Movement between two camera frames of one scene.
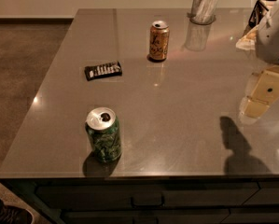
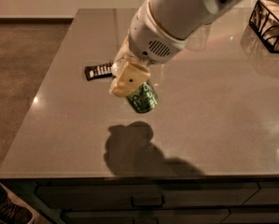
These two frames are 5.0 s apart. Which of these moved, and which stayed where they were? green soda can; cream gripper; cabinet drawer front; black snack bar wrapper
Moved: cream gripper; green soda can
Stayed: black snack bar wrapper; cabinet drawer front
